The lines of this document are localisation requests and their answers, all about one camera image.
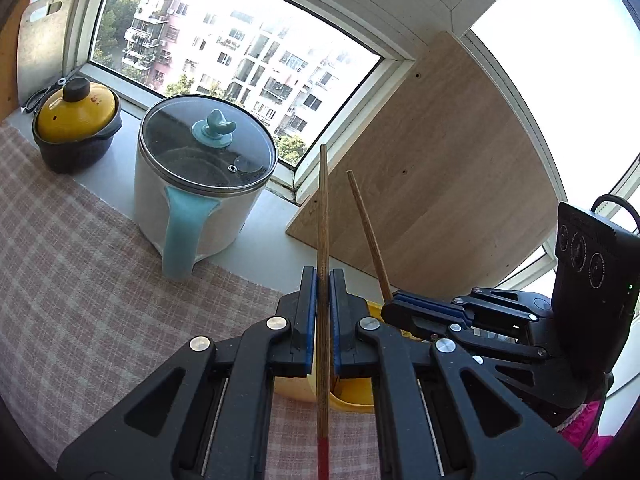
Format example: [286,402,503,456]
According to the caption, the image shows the pink garment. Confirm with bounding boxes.
[559,399,613,467]

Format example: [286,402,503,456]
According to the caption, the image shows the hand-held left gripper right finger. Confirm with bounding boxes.
[330,268,586,480]

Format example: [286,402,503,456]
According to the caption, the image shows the white teal electric pot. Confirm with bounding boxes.
[134,150,266,281]

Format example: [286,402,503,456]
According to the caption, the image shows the red-tipped wooden chopstick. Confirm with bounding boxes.
[316,144,332,480]
[346,170,395,307]

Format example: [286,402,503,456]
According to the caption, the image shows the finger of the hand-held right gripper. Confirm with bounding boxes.
[394,286,552,322]
[381,299,549,364]

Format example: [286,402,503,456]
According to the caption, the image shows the apartment building outside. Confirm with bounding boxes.
[95,0,381,163]

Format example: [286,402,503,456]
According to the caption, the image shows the pale cutting board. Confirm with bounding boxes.
[16,0,73,107]

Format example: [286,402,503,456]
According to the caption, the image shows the black clay pot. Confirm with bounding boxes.
[32,110,123,174]

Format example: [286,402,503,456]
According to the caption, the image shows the yellow clay pot lid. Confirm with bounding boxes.
[36,78,118,143]

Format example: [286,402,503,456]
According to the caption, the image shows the yellow plastic container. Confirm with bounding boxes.
[274,300,426,413]

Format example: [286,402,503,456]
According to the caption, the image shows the light wooden board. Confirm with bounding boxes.
[286,31,567,297]

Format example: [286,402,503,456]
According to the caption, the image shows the glass lid teal knob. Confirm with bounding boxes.
[139,95,279,195]

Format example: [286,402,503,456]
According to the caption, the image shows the black cable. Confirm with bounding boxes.
[591,193,640,237]

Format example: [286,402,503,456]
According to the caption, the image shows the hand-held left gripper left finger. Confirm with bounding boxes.
[56,266,317,480]

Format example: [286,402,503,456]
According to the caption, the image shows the white window frame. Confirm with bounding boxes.
[55,0,640,281]

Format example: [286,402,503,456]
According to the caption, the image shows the pink checked cloth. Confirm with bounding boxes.
[0,122,381,480]

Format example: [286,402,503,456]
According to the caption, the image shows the black-handled scissors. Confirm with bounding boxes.
[24,77,68,112]

